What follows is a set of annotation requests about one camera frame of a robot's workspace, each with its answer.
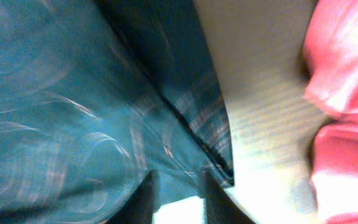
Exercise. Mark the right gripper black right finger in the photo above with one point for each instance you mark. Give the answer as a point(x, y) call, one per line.
point(218, 206)

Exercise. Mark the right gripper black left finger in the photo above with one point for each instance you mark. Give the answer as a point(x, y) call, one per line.
point(140, 206)

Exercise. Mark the black printed jersey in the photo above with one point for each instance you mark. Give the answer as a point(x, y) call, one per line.
point(101, 98)

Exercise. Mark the red orange shirt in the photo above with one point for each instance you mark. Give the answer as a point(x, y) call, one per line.
point(331, 53)

